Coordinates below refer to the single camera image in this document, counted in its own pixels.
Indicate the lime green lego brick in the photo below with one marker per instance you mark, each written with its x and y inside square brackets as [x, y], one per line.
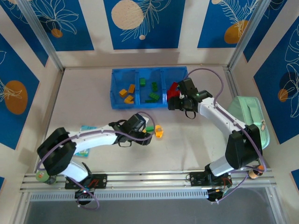
[150, 128]

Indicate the red sloped lego brick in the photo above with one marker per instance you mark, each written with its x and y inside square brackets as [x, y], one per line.
[174, 86]

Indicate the orange round windowed lego piece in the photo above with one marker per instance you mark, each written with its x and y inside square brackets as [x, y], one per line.
[157, 134]

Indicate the dark green lego plate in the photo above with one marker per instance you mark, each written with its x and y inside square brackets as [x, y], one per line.
[149, 101]

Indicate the long green lego brick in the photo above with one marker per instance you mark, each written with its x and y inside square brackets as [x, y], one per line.
[154, 86]

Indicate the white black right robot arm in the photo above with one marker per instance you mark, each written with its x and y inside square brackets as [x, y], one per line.
[210, 109]

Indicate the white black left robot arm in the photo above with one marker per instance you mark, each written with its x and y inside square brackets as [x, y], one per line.
[93, 140]

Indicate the light blue printed packet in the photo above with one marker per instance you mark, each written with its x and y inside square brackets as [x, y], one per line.
[88, 128]

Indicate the blue three-compartment plastic bin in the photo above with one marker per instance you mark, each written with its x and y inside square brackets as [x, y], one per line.
[121, 77]

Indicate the mint green zip bag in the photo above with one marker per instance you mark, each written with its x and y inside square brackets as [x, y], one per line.
[257, 109]

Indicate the green-capped small bottle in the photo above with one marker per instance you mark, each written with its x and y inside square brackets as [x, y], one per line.
[43, 176]

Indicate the orange-capped small bottle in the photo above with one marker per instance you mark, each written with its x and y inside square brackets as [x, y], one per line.
[254, 173]

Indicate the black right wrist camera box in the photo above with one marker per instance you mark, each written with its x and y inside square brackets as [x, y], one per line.
[188, 87]

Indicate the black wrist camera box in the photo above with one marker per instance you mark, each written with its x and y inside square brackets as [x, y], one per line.
[134, 122]
[188, 87]

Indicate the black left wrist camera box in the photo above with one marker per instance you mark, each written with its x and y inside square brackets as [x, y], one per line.
[134, 122]

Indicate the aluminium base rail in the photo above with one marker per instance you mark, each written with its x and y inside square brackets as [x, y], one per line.
[149, 178]

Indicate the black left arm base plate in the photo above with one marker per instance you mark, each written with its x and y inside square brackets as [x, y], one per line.
[100, 180]

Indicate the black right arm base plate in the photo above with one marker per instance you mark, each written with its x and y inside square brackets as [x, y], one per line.
[197, 179]

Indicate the aluminium frame post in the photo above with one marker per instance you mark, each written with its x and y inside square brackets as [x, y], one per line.
[42, 30]
[247, 32]

